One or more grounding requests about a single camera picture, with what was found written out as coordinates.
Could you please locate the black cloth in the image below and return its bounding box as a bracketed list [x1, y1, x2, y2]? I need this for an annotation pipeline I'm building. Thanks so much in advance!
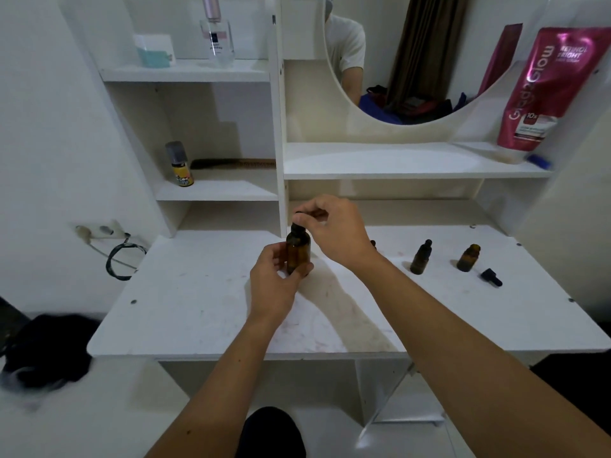
[0, 313, 101, 392]

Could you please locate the person's left leg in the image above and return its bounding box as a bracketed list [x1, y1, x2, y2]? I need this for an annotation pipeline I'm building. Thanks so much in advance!
[236, 406, 307, 458]

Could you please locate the round mirror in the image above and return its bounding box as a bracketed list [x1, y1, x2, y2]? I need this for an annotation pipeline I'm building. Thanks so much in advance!
[323, 0, 557, 125]

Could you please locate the clear perfume bottle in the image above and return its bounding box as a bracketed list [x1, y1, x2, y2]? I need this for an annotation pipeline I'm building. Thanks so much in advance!
[199, 0, 235, 68]

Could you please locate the yellow spray can grey cap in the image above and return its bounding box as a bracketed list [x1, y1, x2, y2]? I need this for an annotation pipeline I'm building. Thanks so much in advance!
[165, 141, 195, 188]

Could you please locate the coiled black cable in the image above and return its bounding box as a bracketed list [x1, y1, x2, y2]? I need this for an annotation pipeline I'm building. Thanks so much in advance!
[105, 235, 148, 282]

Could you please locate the white vanity shelf unit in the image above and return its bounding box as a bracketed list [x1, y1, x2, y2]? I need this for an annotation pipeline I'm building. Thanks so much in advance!
[59, 0, 611, 427]

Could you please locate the large amber glass bottle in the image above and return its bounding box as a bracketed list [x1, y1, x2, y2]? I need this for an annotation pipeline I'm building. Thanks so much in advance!
[285, 231, 312, 277]

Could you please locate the pink lotion tube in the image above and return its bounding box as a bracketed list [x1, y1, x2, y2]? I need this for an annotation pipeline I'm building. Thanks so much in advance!
[496, 26, 611, 163]

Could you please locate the person's left forearm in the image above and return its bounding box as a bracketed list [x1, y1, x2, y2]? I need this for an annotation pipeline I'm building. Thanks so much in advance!
[145, 314, 287, 458]

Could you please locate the person's left hand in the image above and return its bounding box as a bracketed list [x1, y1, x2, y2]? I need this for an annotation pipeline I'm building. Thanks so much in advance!
[248, 242, 315, 325]

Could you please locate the white wall socket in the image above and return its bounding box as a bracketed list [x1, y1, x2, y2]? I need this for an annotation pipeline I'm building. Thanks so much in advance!
[74, 221, 127, 240]

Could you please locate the white and teal box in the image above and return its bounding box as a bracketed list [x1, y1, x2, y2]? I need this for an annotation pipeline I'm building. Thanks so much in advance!
[133, 34, 176, 69]

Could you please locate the person's right hand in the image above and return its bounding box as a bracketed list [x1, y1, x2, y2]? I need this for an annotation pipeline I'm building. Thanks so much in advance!
[291, 194, 383, 272]

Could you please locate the brown comb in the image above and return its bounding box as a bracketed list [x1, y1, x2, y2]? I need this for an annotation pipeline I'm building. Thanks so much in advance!
[190, 158, 277, 171]

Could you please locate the person's right forearm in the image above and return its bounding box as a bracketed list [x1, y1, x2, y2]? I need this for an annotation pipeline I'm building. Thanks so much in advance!
[355, 254, 611, 458]

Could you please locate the white plug with cord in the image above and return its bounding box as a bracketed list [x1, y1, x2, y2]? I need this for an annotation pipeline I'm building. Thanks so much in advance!
[76, 225, 139, 270]

